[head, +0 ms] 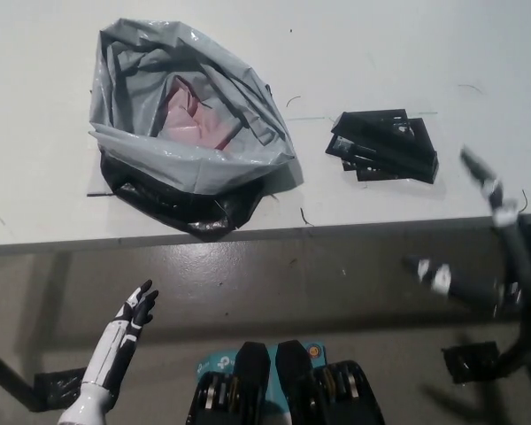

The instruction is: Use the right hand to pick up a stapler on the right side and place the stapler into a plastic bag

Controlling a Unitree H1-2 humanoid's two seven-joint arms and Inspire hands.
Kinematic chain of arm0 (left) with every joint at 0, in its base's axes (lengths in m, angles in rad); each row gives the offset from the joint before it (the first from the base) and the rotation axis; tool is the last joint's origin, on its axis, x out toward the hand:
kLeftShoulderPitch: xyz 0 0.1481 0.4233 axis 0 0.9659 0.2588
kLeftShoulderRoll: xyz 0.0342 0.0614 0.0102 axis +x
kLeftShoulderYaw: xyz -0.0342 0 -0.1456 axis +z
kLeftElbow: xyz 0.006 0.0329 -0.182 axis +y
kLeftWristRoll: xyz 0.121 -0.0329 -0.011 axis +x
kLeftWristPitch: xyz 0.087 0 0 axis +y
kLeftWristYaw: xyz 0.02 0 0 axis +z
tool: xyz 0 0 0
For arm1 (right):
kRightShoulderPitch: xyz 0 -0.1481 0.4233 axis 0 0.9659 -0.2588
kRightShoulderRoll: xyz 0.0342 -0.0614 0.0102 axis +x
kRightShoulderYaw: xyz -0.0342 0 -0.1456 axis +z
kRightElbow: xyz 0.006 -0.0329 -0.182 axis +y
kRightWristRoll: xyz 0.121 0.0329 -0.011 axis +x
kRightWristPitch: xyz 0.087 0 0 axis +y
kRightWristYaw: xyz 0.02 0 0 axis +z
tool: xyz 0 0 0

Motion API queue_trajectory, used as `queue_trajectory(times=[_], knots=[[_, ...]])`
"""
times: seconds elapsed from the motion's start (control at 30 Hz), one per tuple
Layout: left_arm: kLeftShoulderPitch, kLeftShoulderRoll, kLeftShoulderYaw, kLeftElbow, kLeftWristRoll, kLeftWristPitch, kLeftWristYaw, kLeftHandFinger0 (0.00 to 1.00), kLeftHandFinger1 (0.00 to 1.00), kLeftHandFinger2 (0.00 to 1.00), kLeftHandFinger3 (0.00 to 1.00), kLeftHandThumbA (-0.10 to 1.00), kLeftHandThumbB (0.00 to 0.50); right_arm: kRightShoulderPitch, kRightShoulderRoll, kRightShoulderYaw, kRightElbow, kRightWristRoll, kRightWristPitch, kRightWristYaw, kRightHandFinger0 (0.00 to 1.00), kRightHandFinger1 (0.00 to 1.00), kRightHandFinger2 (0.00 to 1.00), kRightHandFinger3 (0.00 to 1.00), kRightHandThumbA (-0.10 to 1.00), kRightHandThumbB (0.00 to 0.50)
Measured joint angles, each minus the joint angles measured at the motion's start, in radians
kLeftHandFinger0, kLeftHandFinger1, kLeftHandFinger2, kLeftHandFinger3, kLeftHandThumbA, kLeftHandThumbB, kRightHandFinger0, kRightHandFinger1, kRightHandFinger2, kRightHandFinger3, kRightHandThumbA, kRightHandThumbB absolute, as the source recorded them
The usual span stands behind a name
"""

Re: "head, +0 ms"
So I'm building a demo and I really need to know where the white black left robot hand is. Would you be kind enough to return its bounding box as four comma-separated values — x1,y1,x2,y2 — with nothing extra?
81,278,160,394

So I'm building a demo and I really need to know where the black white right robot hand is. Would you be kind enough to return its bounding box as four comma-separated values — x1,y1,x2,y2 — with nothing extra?
401,145,531,352

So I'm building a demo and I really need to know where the grey plastic bag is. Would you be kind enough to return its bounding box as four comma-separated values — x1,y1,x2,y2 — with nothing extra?
88,17,298,243

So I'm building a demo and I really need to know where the pink packet inside bag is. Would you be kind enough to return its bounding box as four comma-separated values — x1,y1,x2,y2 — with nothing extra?
161,74,239,151

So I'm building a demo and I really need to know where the black table leg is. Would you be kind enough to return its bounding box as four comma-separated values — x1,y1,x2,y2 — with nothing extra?
486,327,531,382
0,339,40,412

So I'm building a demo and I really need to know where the black teal robot torso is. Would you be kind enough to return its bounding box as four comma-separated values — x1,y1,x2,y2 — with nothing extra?
188,339,386,425

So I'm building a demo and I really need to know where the black tape square mark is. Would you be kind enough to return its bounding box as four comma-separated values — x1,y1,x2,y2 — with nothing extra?
335,107,440,183

